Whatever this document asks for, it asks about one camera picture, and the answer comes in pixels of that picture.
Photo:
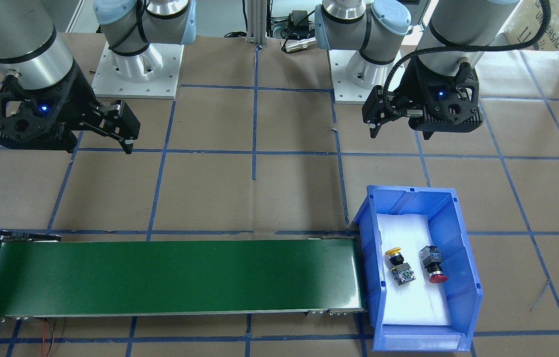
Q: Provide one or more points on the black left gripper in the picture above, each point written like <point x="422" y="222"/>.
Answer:
<point x="413" y="89"/>

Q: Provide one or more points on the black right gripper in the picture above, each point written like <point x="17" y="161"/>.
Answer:
<point x="74" y="102"/>

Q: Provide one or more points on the red push button switch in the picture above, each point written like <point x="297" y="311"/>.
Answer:
<point x="431" y="258"/>

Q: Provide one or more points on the yellow push button switch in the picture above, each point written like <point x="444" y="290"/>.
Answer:
<point x="400" y="270"/>

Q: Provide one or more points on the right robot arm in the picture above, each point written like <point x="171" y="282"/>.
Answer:
<point x="31" y="46"/>

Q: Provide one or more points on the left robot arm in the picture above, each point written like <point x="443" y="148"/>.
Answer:
<point x="458" y="30"/>

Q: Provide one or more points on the silver cylindrical connector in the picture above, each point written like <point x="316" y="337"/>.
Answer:
<point x="299" y="45"/>

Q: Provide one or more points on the black power adapter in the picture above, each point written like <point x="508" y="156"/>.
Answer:
<point x="299" y="21"/>

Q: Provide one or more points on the green conveyor belt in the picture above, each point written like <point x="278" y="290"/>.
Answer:
<point x="154" y="278"/>

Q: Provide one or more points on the white foam pad bin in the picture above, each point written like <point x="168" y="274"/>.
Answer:
<point x="419" y="302"/>

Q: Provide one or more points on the cardboard box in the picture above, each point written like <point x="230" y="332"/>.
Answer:
<point x="526" y="20"/>

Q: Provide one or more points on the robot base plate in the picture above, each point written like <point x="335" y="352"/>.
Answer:
<point x="353" y="77"/>
<point x="153" y="74"/>

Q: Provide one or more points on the aluminium frame post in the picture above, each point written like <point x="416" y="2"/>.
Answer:
<point x="257" y="14"/>

